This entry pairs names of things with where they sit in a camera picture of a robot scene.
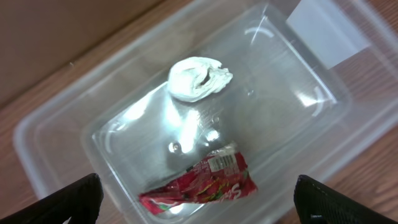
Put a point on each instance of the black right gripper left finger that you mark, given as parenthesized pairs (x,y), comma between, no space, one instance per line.
(78,202)

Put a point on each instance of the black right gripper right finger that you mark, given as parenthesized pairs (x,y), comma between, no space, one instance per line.
(317,203)

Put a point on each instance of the red snack wrapper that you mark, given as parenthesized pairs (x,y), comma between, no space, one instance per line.
(221,175)

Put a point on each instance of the white tissue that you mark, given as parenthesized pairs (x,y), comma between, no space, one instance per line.
(194,78)

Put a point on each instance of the clear plastic storage bin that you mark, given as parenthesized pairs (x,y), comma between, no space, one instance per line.
(314,84)

